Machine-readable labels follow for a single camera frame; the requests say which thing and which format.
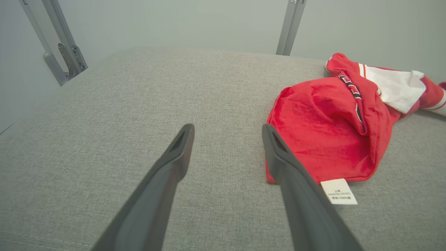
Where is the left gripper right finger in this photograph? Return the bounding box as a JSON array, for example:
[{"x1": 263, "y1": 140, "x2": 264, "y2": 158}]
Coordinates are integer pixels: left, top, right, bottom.
[{"x1": 262, "y1": 124, "x2": 364, "y2": 251}]

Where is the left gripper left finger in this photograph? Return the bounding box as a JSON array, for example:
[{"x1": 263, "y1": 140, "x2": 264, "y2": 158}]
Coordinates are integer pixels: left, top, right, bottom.
[{"x1": 91, "y1": 123, "x2": 195, "y2": 251}]

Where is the red white basketball jersey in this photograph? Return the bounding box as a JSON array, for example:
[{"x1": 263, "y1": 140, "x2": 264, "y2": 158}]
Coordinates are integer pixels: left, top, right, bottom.
[{"x1": 266, "y1": 52, "x2": 446, "y2": 205}]

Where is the grey cylindrical tube lever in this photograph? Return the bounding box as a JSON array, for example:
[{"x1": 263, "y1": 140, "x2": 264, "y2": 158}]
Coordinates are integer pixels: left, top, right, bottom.
[{"x1": 44, "y1": 52, "x2": 70, "y2": 86}]

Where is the dark grey hinge bracket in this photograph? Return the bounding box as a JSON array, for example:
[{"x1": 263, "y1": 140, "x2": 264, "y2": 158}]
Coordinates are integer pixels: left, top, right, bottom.
[{"x1": 57, "y1": 43, "x2": 87, "y2": 79}]

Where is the grey metal post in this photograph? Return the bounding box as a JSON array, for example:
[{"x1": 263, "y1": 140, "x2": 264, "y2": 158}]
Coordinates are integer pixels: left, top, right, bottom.
[
  {"x1": 275, "y1": 0, "x2": 307, "y2": 56},
  {"x1": 19, "y1": 0, "x2": 86, "y2": 75}
]

